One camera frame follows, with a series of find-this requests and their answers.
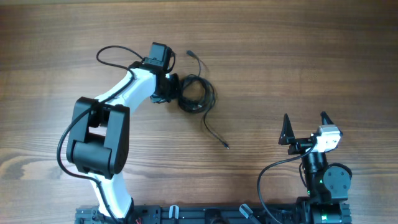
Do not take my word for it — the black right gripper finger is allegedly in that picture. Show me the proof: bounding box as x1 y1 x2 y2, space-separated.
278 114 295 145
320 111 334 125

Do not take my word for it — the black USB cable thick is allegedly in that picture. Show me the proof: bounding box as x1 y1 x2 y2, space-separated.
178 74 229 149

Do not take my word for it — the black USB cable thin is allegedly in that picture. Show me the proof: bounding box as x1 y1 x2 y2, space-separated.
186 50 201 76

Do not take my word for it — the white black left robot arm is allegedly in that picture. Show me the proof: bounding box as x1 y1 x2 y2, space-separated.
57 42 178 223

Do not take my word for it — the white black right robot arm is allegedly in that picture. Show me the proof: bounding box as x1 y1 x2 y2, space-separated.
279 111 353 224

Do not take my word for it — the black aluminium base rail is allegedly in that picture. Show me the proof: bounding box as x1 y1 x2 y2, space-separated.
74 203 352 224

